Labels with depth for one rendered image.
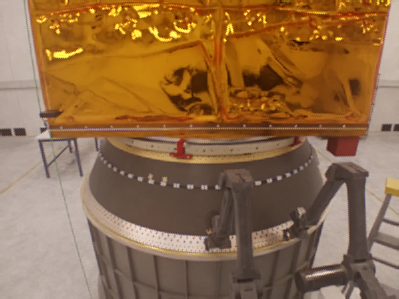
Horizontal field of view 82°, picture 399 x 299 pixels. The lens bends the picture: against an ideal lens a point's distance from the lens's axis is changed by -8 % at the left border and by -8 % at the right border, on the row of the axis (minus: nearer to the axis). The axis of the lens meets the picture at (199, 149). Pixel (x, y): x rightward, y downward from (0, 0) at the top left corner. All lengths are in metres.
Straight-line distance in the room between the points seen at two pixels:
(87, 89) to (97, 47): 0.23
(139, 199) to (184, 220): 0.31
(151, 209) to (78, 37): 1.02
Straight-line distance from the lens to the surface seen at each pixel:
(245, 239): 0.86
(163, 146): 1.45
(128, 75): 1.39
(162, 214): 1.50
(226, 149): 1.40
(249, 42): 1.40
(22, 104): 8.41
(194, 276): 1.65
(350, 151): 1.84
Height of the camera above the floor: 2.19
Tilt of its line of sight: 21 degrees down
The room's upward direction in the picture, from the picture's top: straight up
